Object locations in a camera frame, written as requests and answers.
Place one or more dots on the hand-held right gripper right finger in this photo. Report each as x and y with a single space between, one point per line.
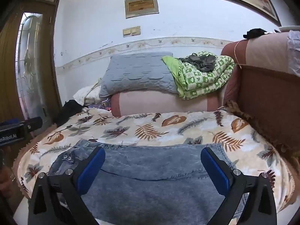
215 171

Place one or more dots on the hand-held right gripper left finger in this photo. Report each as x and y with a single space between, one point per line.
91 171

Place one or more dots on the blue denim pants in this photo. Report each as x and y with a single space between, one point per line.
152 168

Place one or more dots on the wooden door with glass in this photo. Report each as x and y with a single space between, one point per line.
9 75

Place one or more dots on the colourful purple cloth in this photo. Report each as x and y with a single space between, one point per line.
103 104

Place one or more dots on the leaf print blanket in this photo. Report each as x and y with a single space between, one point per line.
164 126

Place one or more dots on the pink sofa cushion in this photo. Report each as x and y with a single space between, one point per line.
159 102

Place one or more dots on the green patterned quilt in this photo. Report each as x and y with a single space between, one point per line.
199 82

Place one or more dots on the brown pink sofa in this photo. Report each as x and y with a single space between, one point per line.
264 93

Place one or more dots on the grey pillow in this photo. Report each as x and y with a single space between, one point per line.
136 72

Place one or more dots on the dark olive cloth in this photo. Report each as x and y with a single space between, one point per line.
201 62

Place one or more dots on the white lace cloth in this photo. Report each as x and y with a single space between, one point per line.
294 51

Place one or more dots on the small black cloth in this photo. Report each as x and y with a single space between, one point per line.
254 33

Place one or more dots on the white plate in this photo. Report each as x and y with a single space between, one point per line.
289 28

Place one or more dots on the beige light switch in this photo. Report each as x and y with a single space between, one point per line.
127 32
136 30

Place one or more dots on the framed wall plaque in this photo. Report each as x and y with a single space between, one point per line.
141 4

